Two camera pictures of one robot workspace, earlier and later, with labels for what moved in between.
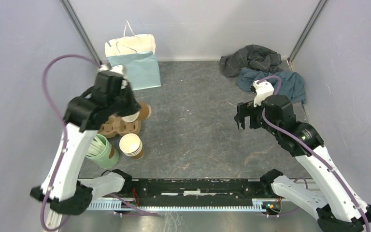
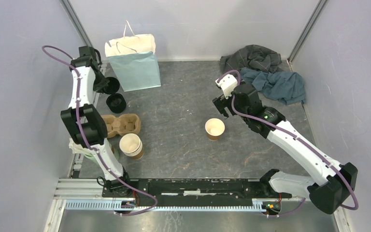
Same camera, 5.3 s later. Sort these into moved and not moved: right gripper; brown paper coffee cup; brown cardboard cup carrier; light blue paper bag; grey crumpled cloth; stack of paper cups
Moved: brown paper coffee cup; right gripper
Not moved: brown cardboard cup carrier; stack of paper cups; light blue paper bag; grey crumpled cloth
